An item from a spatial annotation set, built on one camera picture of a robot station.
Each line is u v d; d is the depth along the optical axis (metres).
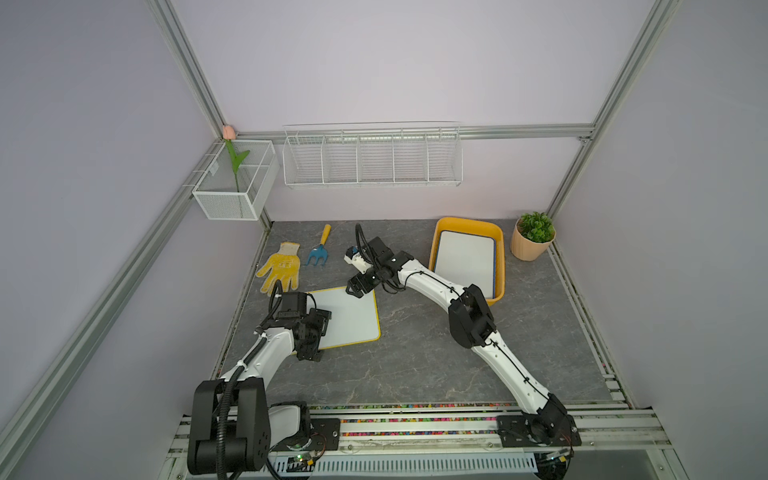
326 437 0.73
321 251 1.12
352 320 0.94
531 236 1.01
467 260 1.06
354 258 0.91
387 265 0.79
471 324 0.65
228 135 0.89
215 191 0.89
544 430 0.64
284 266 1.08
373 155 0.99
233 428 0.41
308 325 0.81
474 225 1.15
